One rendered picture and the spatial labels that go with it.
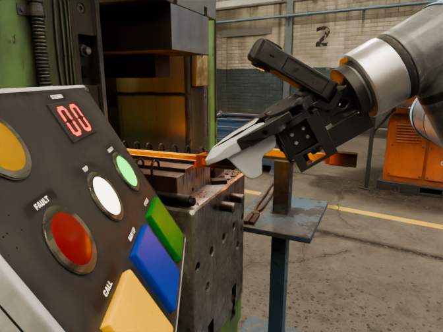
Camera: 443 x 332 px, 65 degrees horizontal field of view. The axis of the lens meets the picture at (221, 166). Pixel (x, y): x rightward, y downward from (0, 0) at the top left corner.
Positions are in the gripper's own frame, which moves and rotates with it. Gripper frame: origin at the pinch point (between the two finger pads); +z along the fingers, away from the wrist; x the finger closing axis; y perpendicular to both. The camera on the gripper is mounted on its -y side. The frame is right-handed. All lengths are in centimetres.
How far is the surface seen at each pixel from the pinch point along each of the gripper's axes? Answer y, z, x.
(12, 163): -10.5, 10.7, -20.3
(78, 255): -2.5, 10.7, -20.8
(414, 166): 184, -156, 306
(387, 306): 146, -30, 116
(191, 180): 12.1, 11.7, 42.5
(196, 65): -13, -5, 74
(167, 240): 6.3, 10.3, -3.5
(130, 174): -3.0, 10.7, -0.1
